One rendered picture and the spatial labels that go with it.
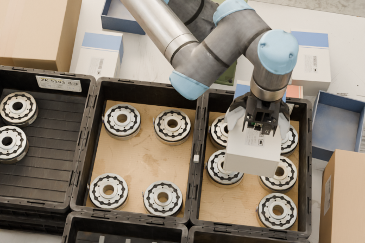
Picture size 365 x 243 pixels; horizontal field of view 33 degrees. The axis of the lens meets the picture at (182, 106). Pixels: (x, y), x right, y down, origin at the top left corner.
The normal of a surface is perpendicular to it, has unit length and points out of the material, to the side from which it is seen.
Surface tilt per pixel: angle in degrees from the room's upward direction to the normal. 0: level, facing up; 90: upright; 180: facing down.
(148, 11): 31
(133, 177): 0
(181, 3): 66
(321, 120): 0
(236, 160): 90
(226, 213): 0
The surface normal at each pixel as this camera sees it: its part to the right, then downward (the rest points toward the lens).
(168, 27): -0.17, -0.48
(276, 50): 0.04, -0.51
